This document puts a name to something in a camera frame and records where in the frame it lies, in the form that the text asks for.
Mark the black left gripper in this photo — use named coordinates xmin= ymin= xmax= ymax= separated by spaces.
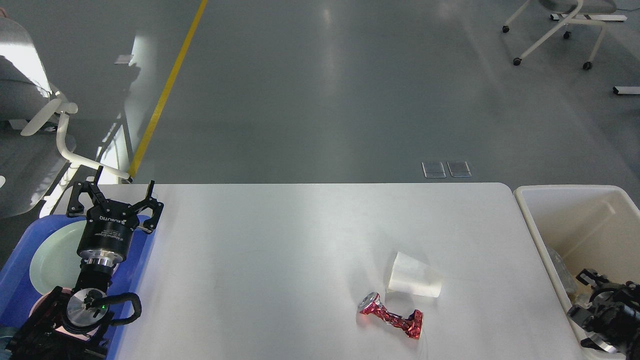
xmin=66 ymin=166 xmax=164 ymax=264

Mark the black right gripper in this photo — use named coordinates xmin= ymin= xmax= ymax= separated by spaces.
xmin=567 ymin=269 xmax=640 ymax=354

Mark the light green plate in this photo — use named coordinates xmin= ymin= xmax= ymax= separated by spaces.
xmin=29 ymin=219 xmax=87 ymax=296

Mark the pink mug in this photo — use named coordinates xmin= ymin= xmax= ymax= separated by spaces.
xmin=29 ymin=287 xmax=98 ymax=340

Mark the white napkin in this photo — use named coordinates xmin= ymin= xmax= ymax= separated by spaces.
xmin=386 ymin=251 xmax=444 ymax=299

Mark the red foil wrapper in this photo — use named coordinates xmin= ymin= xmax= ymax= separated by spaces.
xmin=357 ymin=291 xmax=424 ymax=340

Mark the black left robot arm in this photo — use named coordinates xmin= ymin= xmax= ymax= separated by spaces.
xmin=1 ymin=180 xmax=165 ymax=360

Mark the beige waste bin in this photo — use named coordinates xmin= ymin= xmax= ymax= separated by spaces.
xmin=514 ymin=185 xmax=640 ymax=360

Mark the white bar on floor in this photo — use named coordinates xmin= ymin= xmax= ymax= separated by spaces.
xmin=612 ymin=85 xmax=640 ymax=96

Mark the white office chair right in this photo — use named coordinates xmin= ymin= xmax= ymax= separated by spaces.
xmin=510 ymin=0 xmax=631 ymax=71

